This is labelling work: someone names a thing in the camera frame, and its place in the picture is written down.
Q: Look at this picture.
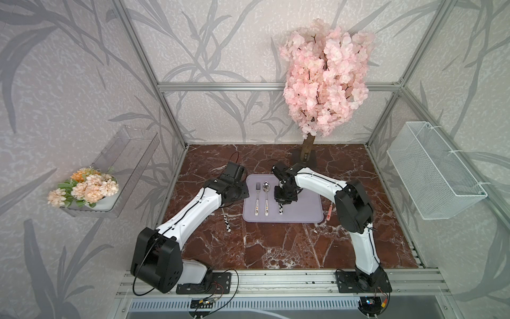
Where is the clear acrylic wall shelf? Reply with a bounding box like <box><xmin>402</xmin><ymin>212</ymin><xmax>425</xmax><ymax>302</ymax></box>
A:
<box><xmin>63</xmin><ymin>125</ymin><xmax>160</xmax><ymax>218</ymax></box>

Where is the aluminium front rail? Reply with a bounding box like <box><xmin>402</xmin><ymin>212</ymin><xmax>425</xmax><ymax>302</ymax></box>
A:
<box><xmin>114</xmin><ymin>268</ymin><xmax>452</xmax><ymax>299</ymax></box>

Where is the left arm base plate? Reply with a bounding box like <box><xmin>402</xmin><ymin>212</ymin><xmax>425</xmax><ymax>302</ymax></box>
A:
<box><xmin>176</xmin><ymin>271</ymin><xmax>232</xmax><ymax>295</ymax></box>

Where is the peach flower bouquet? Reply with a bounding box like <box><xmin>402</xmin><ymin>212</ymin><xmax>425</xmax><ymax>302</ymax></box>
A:
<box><xmin>46</xmin><ymin>167</ymin><xmax>120</xmax><ymax>208</ymax></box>

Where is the pink cherry blossom tree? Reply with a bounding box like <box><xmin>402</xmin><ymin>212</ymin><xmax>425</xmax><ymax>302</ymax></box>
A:
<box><xmin>280</xmin><ymin>19</ymin><xmax>375</xmax><ymax>157</ymax></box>

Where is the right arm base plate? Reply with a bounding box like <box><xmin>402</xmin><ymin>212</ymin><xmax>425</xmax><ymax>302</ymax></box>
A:
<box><xmin>335</xmin><ymin>267</ymin><xmax>393</xmax><ymax>294</ymax></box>

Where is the lilac placemat tray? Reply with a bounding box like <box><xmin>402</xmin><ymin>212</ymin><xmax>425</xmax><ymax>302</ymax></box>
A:
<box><xmin>243</xmin><ymin>174</ymin><xmax>324</xmax><ymax>223</ymax></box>

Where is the pink handle fork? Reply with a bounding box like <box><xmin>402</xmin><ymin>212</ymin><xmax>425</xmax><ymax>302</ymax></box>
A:
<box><xmin>325</xmin><ymin>203</ymin><xmax>333</xmax><ymax>221</ymax></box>

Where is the white cartoon handle fork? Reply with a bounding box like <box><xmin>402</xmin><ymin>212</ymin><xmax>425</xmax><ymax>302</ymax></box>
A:
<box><xmin>254</xmin><ymin>182</ymin><xmax>261</xmax><ymax>216</ymax></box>

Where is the white cartoon handle spoon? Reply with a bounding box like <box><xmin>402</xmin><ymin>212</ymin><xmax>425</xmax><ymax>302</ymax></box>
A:
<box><xmin>262</xmin><ymin>181</ymin><xmax>270</xmax><ymax>216</ymax></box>

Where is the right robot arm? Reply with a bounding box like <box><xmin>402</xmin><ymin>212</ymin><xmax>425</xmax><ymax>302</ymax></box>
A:
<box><xmin>272</xmin><ymin>162</ymin><xmax>383</xmax><ymax>283</ymax></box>

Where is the dark metal tree base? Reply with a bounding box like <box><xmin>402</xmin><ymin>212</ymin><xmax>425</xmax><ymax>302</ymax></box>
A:
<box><xmin>291</xmin><ymin>149</ymin><xmax>317</xmax><ymax>169</ymax></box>

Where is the cow pattern handle fork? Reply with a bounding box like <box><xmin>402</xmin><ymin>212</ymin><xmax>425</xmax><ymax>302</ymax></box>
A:
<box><xmin>223</xmin><ymin>214</ymin><xmax>231</xmax><ymax>233</ymax></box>

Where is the base cable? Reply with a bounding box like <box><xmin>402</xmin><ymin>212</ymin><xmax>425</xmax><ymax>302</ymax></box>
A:
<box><xmin>357</xmin><ymin>292</ymin><xmax>391</xmax><ymax>318</ymax></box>
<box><xmin>189</xmin><ymin>268</ymin><xmax>240</xmax><ymax>318</ymax></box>

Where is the white wire basket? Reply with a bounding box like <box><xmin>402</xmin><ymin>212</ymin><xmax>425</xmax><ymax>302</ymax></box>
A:
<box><xmin>387</xmin><ymin>122</ymin><xmax>487</xmax><ymax>220</ymax></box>

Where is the left base cable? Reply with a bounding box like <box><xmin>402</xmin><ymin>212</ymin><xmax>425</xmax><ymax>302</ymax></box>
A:
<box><xmin>189</xmin><ymin>268</ymin><xmax>240</xmax><ymax>318</ymax></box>

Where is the right base cable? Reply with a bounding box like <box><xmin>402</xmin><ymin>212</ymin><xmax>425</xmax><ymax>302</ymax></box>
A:
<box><xmin>357</xmin><ymin>292</ymin><xmax>391</xmax><ymax>318</ymax></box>

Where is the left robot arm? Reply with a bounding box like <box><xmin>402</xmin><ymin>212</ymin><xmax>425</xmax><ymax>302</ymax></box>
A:
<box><xmin>130</xmin><ymin>162</ymin><xmax>249</xmax><ymax>295</ymax></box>

